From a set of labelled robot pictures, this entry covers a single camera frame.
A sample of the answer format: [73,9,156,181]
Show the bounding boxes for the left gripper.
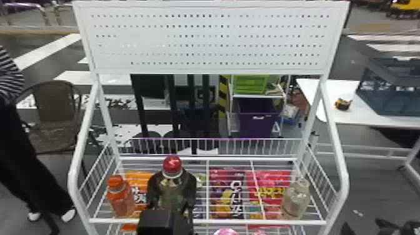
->
[146,171,198,235]

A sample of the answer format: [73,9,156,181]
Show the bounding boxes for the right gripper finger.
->
[374,217,400,235]
[401,220,420,235]

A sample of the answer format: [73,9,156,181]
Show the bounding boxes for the green bottle with red cap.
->
[161,155,185,211]

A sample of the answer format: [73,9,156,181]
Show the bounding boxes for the orange snack packet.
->
[119,170,154,232]

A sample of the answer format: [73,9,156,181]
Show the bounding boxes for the orange bottle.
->
[106,174,136,219]

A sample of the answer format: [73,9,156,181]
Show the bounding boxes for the purple snack packet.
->
[209,168,247,219]

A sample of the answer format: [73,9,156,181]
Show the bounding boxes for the clear beige bottle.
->
[281,177,311,220]

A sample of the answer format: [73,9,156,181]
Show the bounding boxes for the red snack packet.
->
[246,169,294,229]

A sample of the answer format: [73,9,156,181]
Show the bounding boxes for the purple crate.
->
[237,97,282,139]

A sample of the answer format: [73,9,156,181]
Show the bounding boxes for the white side table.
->
[296,77,420,186]

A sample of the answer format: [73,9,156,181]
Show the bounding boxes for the blue basket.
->
[355,57,420,118]

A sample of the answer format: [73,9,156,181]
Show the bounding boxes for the green basket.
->
[232,74,281,96]

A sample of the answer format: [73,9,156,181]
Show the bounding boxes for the brown chair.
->
[16,79,87,155]

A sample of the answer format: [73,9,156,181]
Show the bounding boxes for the person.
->
[0,45,78,235]

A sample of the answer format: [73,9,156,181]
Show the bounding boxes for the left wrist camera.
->
[136,209,173,235]

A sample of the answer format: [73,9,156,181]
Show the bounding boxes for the striped post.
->
[217,75,230,119]

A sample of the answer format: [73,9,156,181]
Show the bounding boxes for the white wire rack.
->
[67,0,351,235]

